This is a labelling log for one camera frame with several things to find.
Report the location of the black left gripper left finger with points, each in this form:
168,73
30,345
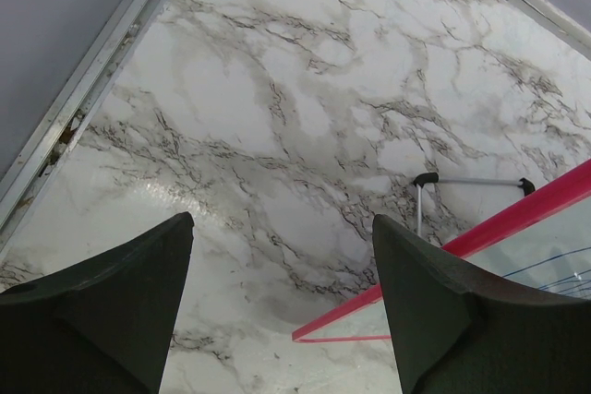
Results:
103,325

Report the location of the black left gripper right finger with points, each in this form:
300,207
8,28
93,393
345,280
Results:
457,328

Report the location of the pink framed whiteboard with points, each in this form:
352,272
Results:
541,241

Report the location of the aluminium table edge frame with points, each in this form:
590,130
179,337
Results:
85,87

